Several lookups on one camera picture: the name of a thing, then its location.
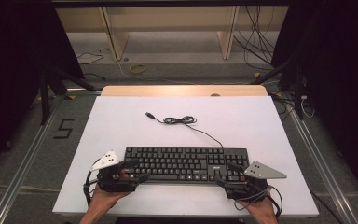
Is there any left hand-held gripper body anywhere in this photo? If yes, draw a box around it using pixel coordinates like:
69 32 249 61
91 150 138 193

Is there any person's left hand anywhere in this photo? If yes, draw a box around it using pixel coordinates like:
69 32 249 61
90 169 132 214

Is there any person's right hand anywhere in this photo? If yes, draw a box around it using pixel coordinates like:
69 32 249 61
237 196 277 218

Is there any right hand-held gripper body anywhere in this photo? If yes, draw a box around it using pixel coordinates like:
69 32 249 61
224 161 288 201

